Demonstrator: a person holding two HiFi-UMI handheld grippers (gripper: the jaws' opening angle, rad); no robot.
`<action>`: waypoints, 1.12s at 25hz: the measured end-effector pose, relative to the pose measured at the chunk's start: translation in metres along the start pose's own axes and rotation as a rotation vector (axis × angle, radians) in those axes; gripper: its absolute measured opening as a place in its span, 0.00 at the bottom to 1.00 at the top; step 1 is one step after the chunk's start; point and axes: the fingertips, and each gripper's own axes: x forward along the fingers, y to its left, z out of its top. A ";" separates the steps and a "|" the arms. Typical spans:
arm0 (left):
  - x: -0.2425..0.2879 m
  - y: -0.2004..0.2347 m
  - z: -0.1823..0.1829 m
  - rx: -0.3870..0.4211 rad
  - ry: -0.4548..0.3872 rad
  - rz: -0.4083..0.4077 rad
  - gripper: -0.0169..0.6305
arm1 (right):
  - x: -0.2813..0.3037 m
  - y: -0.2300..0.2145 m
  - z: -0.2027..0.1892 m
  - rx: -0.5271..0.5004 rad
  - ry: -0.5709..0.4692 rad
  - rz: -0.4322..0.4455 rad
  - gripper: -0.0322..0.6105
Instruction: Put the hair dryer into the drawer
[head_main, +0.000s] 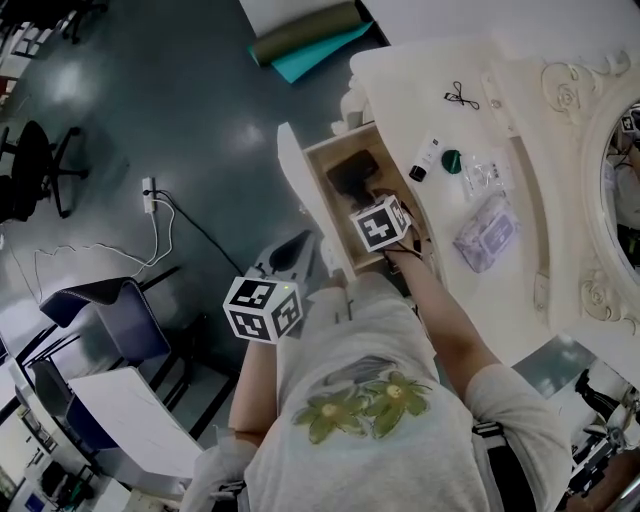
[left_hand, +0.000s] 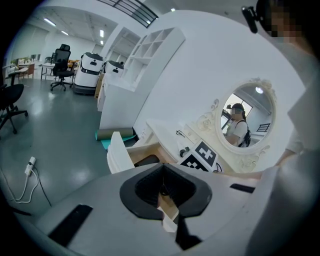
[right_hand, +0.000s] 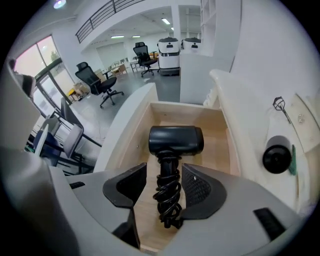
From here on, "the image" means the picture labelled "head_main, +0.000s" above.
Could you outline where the person's grey flower-print shirt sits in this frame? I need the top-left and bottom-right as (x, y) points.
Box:
(182, 272), (574, 512)

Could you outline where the clear plastic packet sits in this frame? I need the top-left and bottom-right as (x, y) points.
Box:
(459, 147), (516, 201)

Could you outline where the rolled olive mat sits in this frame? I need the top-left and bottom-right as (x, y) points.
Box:
(247, 1), (361, 66)

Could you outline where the purple wipes packet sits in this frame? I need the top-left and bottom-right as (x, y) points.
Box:
(452, 192), (522, 275)

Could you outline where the cream white vanity dressing table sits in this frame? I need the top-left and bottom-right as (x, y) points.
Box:
(339, 34), (601, 371)

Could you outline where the black floor cable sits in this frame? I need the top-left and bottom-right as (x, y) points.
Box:
(153, 189), (245, 276)

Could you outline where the cream large wooden drawer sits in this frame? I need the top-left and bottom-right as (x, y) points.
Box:
(276, 121), (436, 282)

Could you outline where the white floor cable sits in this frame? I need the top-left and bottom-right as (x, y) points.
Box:
(33, 199), (176, 304)

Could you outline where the black eyelash curler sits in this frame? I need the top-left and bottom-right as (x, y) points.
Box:
(443, 80), (481, 111)

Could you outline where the black cylindrical case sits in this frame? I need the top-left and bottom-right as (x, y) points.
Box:
(326, 148), (396, 206)

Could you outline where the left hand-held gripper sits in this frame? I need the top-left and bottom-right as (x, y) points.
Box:
(222, 229), (320, 346)

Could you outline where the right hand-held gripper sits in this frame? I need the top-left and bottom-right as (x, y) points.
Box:
(348, 193), (412, 254)

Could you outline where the teal mat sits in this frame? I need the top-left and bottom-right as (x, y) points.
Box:
(269, 20), (376, 85)

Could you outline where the dark blue chair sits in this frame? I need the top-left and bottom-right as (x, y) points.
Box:
(29, 359), (119, 451)
(38, 277), (236, 441)

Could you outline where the oval mirror with ornate frame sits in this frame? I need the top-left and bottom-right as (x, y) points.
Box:
(539, 49), (640, 336)

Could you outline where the white marble-look table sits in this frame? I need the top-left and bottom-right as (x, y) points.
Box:
(67, 365), (204, 486)

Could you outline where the person's left forearm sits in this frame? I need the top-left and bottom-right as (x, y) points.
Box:
(227, 339), (281, 441)

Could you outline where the white tube with black cap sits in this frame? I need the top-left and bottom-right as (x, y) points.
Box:
(408, 131), (445, 183)

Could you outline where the black office chair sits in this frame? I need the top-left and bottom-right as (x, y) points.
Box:
(0, 119), (90, 221)
(9, 0), (109, 45)

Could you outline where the black shoulder strap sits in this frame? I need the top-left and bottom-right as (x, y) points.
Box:
(214, 479), (249, 501)
(472, 419), (539, 512)

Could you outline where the person's right forearm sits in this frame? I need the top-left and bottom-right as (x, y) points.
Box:
(384, 247), (504, 406)

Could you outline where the person's white shoe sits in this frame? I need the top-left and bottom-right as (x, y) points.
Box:
(319, 239), (341, 279)

